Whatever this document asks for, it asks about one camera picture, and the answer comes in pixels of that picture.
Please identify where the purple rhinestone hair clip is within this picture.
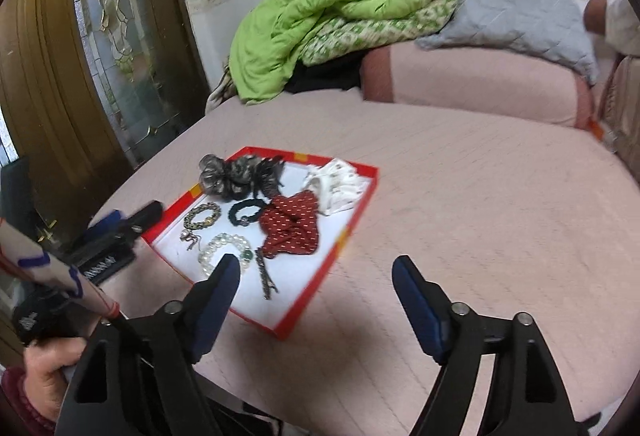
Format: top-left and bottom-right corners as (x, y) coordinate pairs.
(254, 247), (279, 301)

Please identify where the red polka dot scrunchie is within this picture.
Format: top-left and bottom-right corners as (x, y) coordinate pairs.
(257, 190), (321, 259)

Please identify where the wooden door with glass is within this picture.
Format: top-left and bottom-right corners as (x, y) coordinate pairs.
(0, 0), (211, 247)

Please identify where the pink bolster pillow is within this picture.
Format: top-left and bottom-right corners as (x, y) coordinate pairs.
(361, 39), (598, 129)

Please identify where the white pearl bracelet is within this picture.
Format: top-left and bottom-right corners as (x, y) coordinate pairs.
(197, 233), (253, 279)

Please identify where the white cloth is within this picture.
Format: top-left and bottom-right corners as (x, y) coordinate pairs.
(605, 0), (640, 57)

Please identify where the grey lace scrunchie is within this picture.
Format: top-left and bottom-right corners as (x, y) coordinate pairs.
(197, 153), (261, 198)

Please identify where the brown round cushion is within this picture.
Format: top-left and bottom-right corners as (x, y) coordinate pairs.
(584, 0), (611, 34)

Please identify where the gold chain bracelet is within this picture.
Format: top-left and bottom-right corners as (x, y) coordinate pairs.
(180, 202), (222, 254)

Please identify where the white floral scrunchie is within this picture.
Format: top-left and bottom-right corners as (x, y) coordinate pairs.
(302, 157), (362, 217)

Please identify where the beige cushion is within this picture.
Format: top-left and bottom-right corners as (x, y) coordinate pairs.
(597, 54), (640, 172)

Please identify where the person's left hand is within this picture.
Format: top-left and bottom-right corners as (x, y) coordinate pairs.
(24, 337), (90, 423)

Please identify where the person's left forearm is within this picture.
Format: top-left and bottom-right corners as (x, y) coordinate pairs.
(0, 366), (57, 436)

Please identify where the green quilt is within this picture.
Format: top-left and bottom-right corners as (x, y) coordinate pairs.
(229, 0), (463, 106)

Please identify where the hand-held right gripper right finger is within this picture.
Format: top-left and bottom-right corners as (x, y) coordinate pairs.
(391, 255), (591, 436)

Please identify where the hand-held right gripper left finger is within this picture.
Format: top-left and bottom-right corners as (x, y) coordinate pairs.
(54, 253), (242, 436)

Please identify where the black hair claw clip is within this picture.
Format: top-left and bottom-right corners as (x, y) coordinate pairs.
(247, 155), (287, 197)

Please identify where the dark cloth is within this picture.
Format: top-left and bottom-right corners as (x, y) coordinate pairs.
(284, 51), (371, 94)

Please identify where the black hair tie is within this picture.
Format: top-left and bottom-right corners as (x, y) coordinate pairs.
(228, 199), (268, 228)

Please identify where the black object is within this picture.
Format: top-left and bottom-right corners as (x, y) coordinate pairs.
(0, 156), (41, 237)

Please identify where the grey quilted blanket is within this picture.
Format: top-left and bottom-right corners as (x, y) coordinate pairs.
(415, 0), (601, 84)

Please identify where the beige fringed cloth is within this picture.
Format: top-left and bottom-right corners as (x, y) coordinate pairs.
(206, 66), (241, 113)

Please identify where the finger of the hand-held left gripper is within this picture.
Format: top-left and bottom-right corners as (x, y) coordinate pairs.
(86, 209), (127, 243)
(122, 200), (164, 238)

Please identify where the red cardboard box lid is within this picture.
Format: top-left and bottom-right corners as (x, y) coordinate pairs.
(140, 145), (380, 340)

